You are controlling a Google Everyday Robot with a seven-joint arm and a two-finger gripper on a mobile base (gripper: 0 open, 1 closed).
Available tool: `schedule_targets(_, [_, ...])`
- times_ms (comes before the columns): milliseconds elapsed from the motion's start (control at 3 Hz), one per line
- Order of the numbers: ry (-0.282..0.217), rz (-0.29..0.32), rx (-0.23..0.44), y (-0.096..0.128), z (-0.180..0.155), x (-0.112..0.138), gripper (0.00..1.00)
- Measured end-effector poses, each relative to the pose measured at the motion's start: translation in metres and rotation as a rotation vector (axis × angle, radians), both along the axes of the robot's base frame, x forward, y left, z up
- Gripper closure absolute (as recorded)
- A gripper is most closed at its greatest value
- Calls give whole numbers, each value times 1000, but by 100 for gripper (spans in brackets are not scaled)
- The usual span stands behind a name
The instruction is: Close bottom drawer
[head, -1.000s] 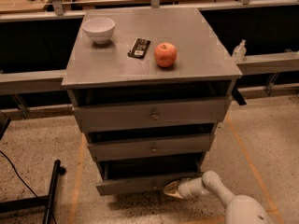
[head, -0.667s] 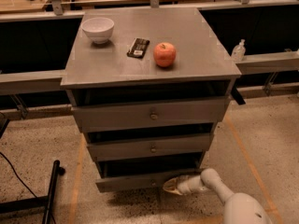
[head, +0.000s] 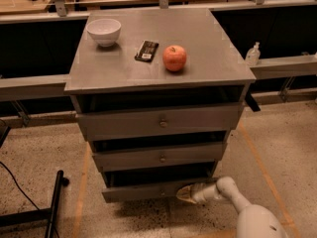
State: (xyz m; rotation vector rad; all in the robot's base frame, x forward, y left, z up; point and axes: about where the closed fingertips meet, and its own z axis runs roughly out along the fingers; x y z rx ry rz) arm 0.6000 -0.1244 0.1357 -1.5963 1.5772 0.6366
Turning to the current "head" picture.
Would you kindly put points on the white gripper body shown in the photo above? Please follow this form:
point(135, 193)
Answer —
point(200, 192)

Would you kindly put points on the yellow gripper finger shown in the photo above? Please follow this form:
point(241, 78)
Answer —
point(187, 199)
point(184, 191)

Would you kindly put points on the grey bottom drawer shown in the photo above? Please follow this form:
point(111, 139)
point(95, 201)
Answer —
point(154, 182)

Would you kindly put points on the grey drawer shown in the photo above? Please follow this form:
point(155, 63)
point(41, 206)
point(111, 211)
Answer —
point(154, 182)
point(159, 157)
point(159, 121)

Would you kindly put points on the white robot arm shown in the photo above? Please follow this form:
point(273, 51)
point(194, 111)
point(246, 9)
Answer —
point(254, 221)

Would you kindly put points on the grey middle drawer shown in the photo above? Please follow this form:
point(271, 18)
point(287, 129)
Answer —
point(159, 157)

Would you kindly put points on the grey top drawer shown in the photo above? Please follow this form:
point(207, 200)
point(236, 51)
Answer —
point(159, 121)

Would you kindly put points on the grey wooden drawer cabinet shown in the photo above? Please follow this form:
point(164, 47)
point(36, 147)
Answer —
point(110, 79)

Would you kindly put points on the red apple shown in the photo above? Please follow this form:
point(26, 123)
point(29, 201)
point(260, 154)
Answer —
point(174, 58)

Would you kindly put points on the black metal stand base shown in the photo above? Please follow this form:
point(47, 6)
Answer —
point(47, 214)

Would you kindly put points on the clear hand sanitizer bottle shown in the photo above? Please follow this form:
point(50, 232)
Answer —
point(253, 55)

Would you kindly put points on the black chocolate bar wrapper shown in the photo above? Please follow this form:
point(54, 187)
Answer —
point(147, 51)

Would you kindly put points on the white ceramic bowl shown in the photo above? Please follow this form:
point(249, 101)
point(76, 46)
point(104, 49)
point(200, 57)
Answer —
point(105, 32)

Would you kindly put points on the grey metal rail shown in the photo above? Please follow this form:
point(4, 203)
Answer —
point(50, 86)

